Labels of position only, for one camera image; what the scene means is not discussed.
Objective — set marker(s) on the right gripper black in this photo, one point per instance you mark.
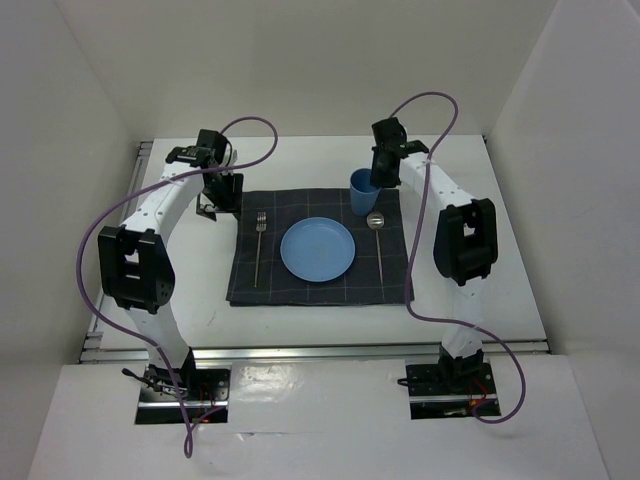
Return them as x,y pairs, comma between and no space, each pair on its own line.
377,179

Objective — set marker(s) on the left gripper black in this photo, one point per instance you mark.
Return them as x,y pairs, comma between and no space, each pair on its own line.
231,203

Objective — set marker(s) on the silver metal fork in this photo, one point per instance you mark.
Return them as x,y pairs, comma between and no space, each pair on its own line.
261,227

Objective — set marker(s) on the blue plastic cup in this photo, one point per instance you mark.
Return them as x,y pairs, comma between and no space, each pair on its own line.
363,195

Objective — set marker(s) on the silver metal spoon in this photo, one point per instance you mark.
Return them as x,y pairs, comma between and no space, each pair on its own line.
376,222

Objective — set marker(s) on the blue plastic plate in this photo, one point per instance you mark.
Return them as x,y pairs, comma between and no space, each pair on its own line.
317,249

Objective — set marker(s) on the dark grey checked cloth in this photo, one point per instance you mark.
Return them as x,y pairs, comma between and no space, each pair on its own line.
360,285

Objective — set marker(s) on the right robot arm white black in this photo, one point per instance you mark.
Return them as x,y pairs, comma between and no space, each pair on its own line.
464,248

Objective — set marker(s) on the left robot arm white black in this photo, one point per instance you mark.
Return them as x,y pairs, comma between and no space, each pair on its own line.
136,270

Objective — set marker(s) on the aluminium front table rail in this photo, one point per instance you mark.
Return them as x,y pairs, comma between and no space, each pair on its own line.
304,353

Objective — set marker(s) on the aluminium table rail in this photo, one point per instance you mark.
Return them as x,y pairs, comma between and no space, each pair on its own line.
304,353
98,319

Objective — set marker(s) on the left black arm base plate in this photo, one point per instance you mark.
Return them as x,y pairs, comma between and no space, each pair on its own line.
207,403

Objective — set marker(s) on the aluminium left table rail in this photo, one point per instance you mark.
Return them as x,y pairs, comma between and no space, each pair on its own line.
98,319

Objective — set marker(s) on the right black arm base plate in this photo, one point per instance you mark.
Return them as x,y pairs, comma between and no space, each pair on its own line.
431,397

